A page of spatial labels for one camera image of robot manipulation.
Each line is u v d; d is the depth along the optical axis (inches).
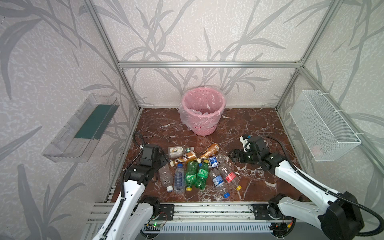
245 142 29.1
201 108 42.3
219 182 30.9
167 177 32.5
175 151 35.4
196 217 28.6
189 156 34.5
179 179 31.0
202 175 31.7
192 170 32.2
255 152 24.4
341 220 15.0
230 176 31.7
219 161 36.1
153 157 23.1
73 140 25.2
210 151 35.8
